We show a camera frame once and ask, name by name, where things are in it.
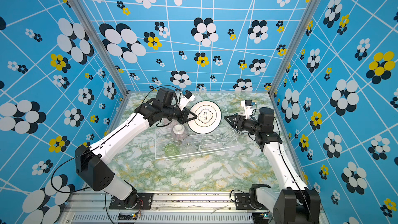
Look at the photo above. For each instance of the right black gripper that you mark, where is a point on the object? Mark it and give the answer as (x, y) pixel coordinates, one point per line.
(239, 118)

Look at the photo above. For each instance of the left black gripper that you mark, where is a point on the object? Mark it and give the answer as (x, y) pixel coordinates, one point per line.
(185, 113)

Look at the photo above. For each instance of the white wire dish rack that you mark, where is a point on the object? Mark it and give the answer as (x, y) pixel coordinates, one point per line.
(223, 133)

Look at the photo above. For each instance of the clear glass cup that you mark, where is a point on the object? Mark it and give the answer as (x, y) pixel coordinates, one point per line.
(188, 146)

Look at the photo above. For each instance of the green glass cup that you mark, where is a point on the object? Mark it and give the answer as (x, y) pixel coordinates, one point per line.
(171, 150)

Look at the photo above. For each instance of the dark rimmed white plate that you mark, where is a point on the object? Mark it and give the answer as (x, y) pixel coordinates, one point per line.
(244, 133)

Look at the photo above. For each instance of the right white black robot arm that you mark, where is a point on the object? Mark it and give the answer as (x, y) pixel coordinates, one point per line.
(295, 203)

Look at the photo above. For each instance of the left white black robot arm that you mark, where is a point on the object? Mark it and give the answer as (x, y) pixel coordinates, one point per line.
(92, 162)

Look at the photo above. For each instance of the right circuit board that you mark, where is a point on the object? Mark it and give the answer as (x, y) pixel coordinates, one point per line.
(260, 218)

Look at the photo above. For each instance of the circuit board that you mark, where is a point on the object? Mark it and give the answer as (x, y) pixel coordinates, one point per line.
(260, 218)
(129, 216)

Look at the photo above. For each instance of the left circuit board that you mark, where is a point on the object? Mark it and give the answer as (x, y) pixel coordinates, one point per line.
(129, 216)

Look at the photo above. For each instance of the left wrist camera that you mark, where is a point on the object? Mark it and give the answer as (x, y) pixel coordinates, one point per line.
(185, 98)

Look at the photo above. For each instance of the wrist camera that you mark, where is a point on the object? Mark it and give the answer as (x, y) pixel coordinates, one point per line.
(248, 110)
(185, 98)

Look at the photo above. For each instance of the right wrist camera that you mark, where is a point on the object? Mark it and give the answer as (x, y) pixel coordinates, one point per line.
(248, 110)

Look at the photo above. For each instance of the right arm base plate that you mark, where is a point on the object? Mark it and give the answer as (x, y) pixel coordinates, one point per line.
(242, 201)

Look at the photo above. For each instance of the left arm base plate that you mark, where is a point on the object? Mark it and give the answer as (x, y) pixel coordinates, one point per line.
(141, 201)

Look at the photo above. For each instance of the aluminium front rail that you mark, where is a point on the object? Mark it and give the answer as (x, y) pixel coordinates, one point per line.
(169, 207)

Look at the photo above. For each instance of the right aluminium frame post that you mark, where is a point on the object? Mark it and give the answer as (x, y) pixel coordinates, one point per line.
(295, 41)

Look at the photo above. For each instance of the aluminium frame post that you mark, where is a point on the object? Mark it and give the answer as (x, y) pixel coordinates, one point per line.
(295, 41)
(84, 19)

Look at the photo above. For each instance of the left aluminium frame post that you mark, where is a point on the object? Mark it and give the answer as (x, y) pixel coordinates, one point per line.
(84, 19)

